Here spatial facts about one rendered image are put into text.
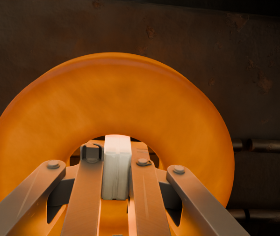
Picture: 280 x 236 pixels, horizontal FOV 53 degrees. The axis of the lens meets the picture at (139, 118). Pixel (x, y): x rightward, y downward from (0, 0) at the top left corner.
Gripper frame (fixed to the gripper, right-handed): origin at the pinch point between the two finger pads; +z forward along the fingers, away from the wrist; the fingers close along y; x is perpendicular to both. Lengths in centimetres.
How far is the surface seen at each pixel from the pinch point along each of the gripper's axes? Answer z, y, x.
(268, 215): 3.1, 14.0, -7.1
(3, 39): 7.0, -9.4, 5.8
